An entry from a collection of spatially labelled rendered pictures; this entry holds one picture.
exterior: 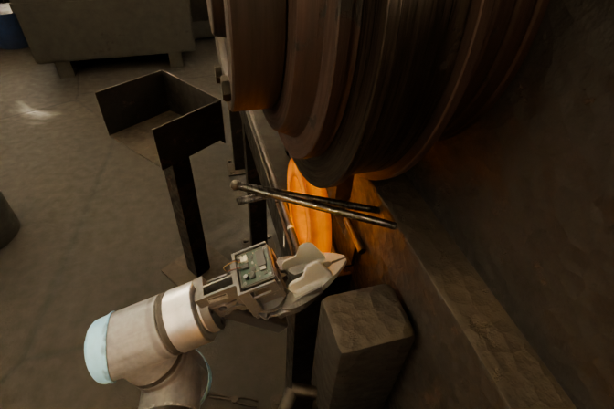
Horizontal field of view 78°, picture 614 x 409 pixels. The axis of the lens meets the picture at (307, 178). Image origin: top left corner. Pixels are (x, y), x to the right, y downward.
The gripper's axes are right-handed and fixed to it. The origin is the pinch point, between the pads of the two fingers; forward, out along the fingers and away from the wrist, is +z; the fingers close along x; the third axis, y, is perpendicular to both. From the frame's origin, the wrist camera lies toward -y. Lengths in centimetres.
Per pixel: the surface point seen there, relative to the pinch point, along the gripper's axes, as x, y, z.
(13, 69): 264, -28, -157
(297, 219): 15.1, -4.2, -3.8
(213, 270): 61, -64, -43
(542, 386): -25.0, 9.0, 11.9
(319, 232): 3.8, 4.0, -0.9
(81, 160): 145, -47, -98
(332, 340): -12.8, 5.5, -4.2
